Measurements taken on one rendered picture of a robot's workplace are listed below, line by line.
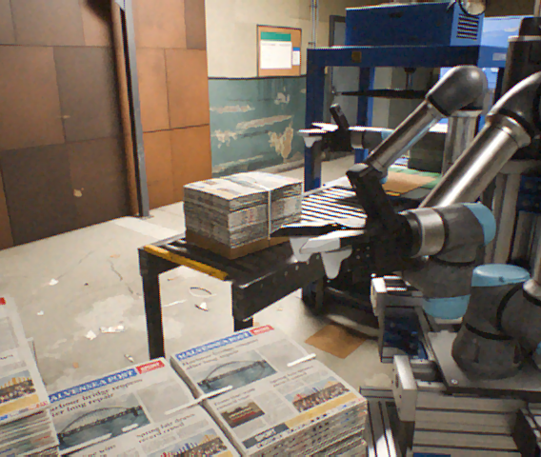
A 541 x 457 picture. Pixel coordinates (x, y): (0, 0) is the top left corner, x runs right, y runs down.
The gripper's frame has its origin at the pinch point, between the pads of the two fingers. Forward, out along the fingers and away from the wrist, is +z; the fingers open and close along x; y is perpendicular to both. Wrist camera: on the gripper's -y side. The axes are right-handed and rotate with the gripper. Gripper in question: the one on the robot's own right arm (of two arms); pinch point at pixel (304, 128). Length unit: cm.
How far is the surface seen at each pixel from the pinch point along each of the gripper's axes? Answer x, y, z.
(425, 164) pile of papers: 150, 61, -11
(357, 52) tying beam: 91, -16, 14
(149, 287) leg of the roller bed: -51, 52, 44
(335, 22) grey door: 546, -6, 223
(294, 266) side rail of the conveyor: -31, 41, -10
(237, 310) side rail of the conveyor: -59, 45, -3
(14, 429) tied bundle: -142, 0, -32
